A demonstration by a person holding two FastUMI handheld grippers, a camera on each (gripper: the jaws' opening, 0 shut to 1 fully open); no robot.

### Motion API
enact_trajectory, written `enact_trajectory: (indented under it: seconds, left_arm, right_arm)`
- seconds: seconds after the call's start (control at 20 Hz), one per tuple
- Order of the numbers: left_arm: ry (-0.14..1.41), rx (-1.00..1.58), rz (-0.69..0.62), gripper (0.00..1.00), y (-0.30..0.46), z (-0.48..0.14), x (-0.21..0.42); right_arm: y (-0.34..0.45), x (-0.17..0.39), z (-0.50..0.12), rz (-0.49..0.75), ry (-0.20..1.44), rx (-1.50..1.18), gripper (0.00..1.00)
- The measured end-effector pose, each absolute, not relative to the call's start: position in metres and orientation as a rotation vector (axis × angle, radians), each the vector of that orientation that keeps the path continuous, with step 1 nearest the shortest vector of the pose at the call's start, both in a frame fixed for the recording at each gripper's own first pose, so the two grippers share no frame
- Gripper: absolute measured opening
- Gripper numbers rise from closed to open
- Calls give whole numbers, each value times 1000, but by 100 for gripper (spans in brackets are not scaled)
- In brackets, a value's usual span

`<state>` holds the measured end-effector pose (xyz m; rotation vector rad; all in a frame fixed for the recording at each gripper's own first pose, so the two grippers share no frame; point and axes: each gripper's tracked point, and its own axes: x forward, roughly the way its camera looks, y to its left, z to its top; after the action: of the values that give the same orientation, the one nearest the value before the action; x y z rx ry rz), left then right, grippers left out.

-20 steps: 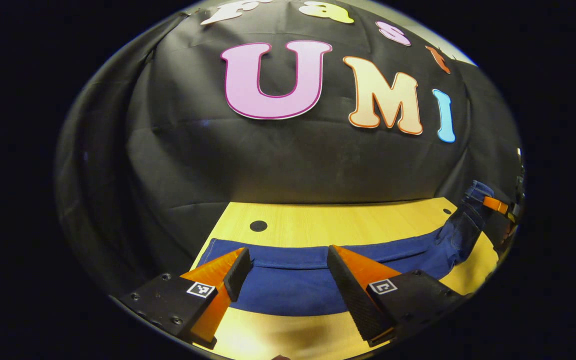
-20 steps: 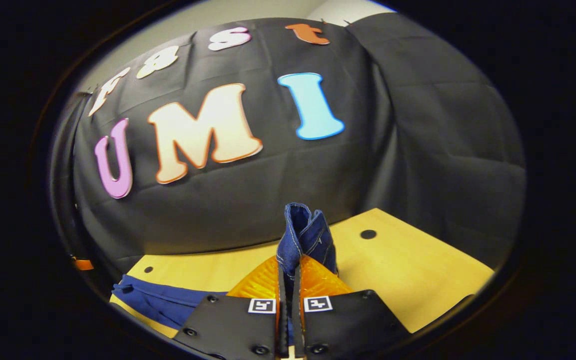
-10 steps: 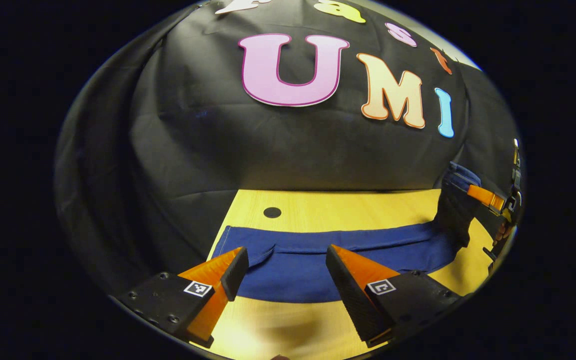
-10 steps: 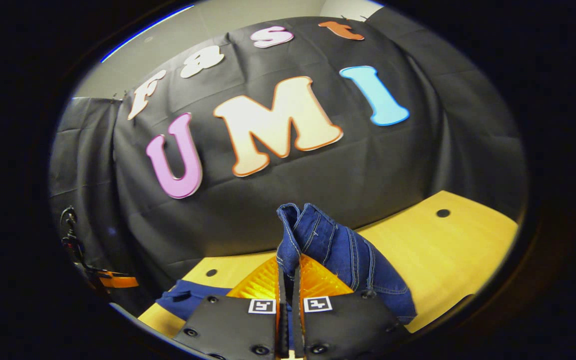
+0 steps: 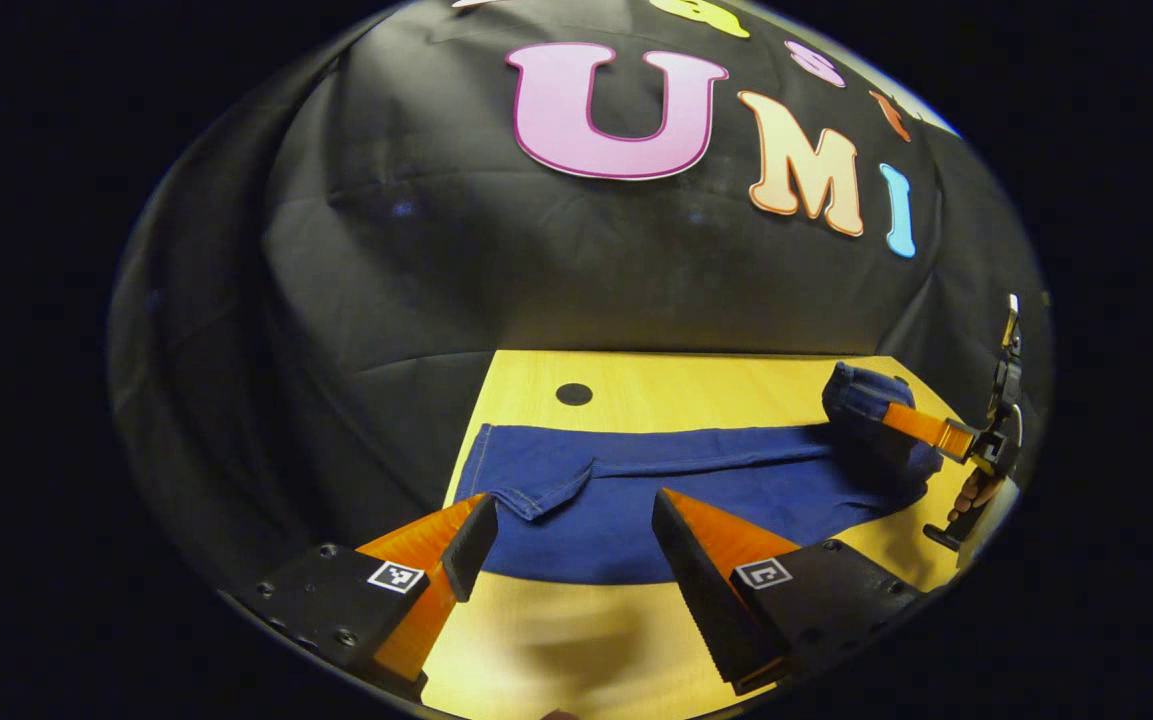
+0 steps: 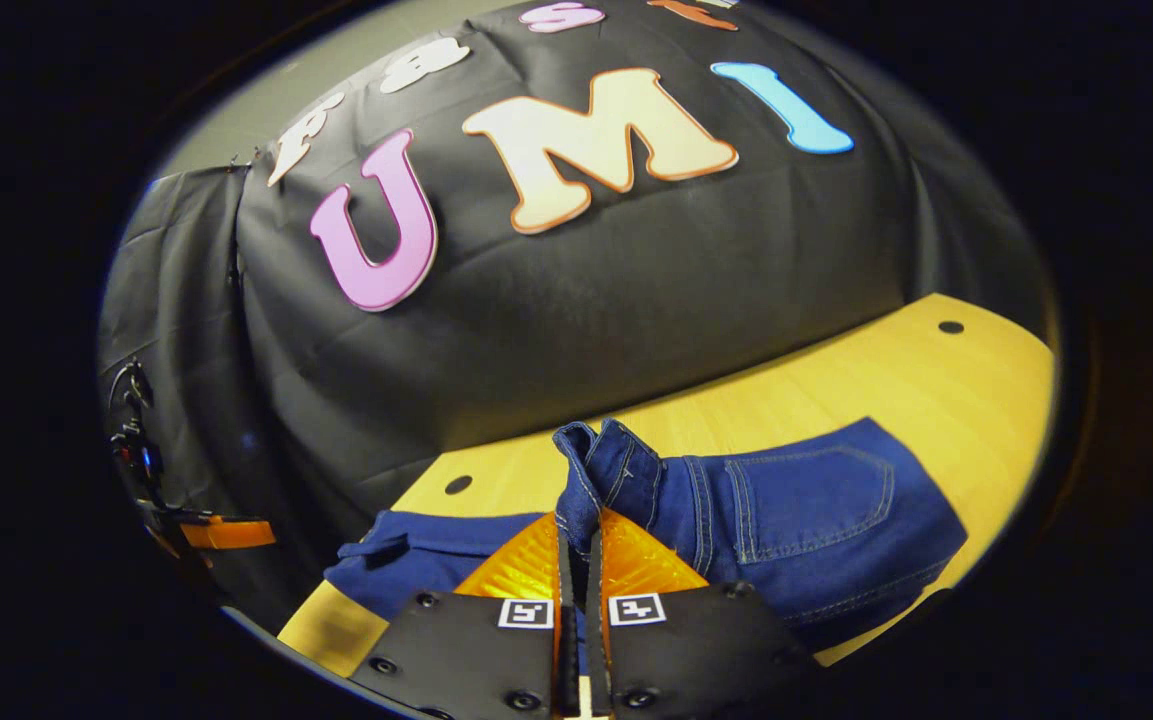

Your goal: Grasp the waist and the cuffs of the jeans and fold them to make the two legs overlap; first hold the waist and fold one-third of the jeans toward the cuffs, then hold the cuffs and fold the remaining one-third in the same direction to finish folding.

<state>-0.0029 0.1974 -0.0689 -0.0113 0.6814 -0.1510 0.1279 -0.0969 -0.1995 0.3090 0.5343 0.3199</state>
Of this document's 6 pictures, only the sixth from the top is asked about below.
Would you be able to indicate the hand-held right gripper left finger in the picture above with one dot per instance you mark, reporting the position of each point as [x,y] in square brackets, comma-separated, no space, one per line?
[476,650]

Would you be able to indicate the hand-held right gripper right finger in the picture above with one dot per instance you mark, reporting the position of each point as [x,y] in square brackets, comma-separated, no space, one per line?
[696,645]

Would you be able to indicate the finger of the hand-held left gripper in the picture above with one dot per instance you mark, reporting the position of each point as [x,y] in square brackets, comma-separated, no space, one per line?
[231,533]

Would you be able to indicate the blue denim jeans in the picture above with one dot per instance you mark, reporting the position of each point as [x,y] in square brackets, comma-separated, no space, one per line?
[816,520]

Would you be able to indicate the black backdrop cloth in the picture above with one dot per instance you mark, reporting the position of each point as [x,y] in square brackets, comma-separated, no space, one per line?
[636,300]

